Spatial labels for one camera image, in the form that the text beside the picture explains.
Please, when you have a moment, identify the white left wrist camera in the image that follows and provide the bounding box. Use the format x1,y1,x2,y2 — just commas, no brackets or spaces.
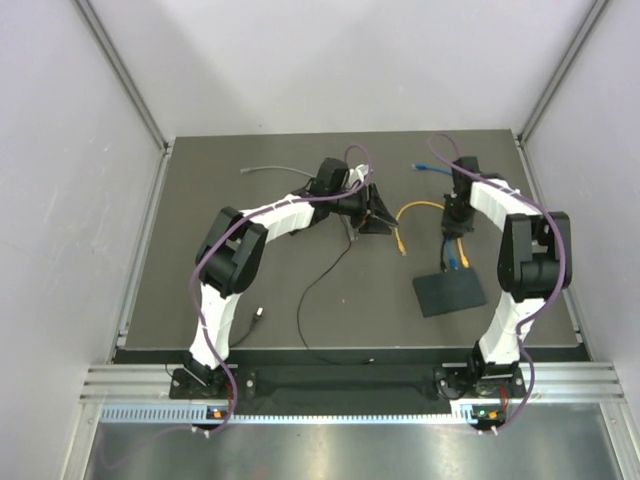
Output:
345,164,371,190

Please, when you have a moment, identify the yellow ethernet cable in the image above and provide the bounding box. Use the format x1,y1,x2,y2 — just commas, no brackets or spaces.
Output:
395,200,471,269

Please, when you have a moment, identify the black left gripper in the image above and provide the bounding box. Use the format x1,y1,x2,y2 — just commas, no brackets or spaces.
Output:
329,182,399,235

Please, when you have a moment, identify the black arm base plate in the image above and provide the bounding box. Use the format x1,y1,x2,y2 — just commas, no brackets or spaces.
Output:
169,363,526,406

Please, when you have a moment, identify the grey ethernet cable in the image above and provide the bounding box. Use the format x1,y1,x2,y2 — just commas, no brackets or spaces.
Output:
240,164,359,244

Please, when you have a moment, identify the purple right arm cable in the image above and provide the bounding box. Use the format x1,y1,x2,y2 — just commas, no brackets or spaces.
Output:
427,133,566,436

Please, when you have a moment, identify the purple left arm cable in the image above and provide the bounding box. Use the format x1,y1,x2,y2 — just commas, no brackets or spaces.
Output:
188,144,374,436

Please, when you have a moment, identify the blue ethernet cable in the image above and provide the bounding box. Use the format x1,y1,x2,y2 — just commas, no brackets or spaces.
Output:
410,162,462,271

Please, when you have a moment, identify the dark grey network switch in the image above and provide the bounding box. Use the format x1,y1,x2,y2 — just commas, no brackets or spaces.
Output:
412,268,487,318

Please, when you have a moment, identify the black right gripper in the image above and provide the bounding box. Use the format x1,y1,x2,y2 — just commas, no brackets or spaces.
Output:
439,193,475,241

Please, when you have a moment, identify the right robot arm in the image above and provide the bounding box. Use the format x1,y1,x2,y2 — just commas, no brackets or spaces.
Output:
441,156,572,396

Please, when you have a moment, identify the grey slotted cable duct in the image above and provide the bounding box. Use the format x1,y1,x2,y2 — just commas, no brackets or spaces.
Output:
100,404,501,425

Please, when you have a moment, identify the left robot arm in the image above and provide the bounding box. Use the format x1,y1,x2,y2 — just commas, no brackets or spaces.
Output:
185,158,397,397

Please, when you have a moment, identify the black usb cable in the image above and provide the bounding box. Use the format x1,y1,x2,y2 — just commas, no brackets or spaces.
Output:
222,306,266,349

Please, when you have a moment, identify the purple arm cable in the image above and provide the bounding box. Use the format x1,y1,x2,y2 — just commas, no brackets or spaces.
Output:
427,133,566,436
188,144,374,436

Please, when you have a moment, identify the black power adapter cable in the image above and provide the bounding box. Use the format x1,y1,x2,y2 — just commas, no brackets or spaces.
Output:
295,219,376,365

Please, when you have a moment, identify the aluminium frame rail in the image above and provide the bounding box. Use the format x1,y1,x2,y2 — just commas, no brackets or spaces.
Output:
80,362,624,403

